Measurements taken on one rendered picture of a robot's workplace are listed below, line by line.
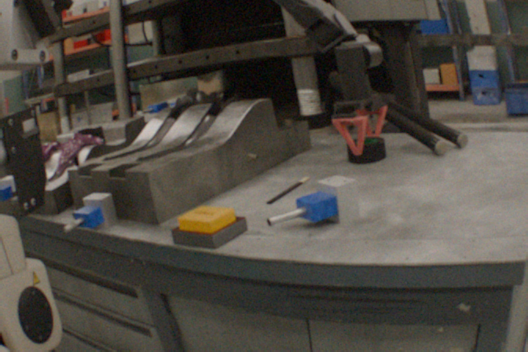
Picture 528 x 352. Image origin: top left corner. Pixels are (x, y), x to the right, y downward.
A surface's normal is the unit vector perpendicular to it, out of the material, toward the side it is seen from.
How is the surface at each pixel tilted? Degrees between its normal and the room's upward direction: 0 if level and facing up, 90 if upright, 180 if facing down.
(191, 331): 90
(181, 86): 90
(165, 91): 90
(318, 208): 90
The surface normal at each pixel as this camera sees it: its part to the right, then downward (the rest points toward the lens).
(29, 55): 0.96, -0.09
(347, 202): 0.47, 0.11
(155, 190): 0.83, -0.01
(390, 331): -0.54, 0.25
